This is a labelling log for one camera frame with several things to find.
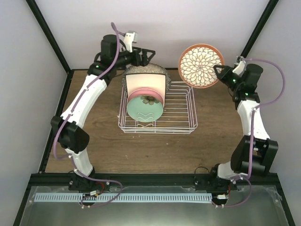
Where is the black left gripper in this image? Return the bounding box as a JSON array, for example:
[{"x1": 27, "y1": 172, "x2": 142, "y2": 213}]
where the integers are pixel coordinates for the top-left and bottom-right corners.
[{"x1": 112, "y1": 46, "x2": 155, "y2": 69}]

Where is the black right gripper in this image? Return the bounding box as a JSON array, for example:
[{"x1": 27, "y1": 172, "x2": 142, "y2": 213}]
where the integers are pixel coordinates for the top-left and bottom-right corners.
[{"x1": 214, "y1": 65, "x2": 244, "y2": 90}]

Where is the floral plate with orange rim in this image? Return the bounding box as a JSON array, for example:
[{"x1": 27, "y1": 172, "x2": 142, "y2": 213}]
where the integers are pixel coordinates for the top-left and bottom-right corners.
[{"x1": 178, "y1": 44, "x2": 224, "y2": 89}]

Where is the teal plate with flower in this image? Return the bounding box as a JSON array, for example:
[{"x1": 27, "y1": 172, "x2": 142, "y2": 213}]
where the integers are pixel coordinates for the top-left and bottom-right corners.
[{"x1": 127, "y1": 96, "x2": 164, "y2": 122}]

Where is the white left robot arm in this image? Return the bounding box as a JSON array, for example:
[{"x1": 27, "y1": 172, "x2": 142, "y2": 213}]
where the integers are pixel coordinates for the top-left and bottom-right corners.
[{"x1": 51, "y1": 33, "x2": 156, "y2": 190}]

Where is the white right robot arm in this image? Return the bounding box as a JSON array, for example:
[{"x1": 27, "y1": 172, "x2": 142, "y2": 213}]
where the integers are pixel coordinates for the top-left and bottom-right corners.
[{"x1": 209, "y1": 61, "x2": 278, "y2": 190}]

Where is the dark speckled round plate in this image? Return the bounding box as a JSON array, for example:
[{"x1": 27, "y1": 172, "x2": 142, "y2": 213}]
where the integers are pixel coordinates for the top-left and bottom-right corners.
[{"x1": 122, "y1": 63, "x2": 171, "y2": 92}]

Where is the cream square plate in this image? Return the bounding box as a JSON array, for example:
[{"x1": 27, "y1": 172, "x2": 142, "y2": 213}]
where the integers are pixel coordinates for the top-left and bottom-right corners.
[{"x1": 126, "y1": 73, "x2": 166, "y2": 105}]

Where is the pink round plate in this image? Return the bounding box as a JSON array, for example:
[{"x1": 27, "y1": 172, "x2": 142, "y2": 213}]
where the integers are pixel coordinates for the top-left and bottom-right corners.
[{"x1": 127, "y1": 88, "x2": 164, "y2": 104}]

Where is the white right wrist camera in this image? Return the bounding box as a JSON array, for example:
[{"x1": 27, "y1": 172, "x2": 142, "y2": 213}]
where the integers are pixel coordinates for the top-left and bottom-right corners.
[{"x1": 232, "y1": 56, "x2": 246, "y2": 76}]

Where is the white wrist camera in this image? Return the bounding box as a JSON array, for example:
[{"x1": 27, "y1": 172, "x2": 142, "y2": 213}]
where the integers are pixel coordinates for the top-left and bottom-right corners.
[
  {"x1": 232, "y1": 56, "x2": 246, "y2": 76},
  {"x1": 123, "y1": 31, "x2": 137, "y2": 52}
]

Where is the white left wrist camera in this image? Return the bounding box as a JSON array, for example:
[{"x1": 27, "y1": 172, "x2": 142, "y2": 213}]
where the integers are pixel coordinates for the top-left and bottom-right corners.
[{"x1": 123, "y1": 31, "x2": 137, "y2": 52}]

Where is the black right frame post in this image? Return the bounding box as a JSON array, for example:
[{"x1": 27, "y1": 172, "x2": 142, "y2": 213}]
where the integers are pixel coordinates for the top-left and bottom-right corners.
[{"x1": 240, "y1": 0, "x2": 279, "y2": 57}]

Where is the black frame post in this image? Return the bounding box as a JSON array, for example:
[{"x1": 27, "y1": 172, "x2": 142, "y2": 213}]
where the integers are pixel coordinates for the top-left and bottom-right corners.
[
  {"x1": 25, "y1": 0, "x2": 72, "y2": 73},
  {"x1": 240, "y1": 0, "x2": 279, "y2": 57}
]

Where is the white wire dish rack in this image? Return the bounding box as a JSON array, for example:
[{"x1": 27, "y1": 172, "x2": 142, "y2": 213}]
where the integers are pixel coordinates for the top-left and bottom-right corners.
[{"x1": 118, "y1": 81, "x2": 198, "y2": 134}]

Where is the black left frame post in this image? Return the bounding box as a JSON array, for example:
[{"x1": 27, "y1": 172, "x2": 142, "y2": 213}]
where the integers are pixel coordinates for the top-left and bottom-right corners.
[{"x1": 25, "y1": 0, "x2": 72, "y2": 73}]

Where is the white slotted cable duct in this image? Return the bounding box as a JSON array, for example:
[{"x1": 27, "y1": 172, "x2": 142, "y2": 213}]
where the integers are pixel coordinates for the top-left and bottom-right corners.
[{"x1": 34, "y1": 193, "x2": 212, "y2": 203}]

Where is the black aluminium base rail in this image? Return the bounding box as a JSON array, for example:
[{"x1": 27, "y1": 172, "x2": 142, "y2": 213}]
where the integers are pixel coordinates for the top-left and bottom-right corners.
[{"x1": 30, "y1": 171, "x2": 278, "y2": 191}]

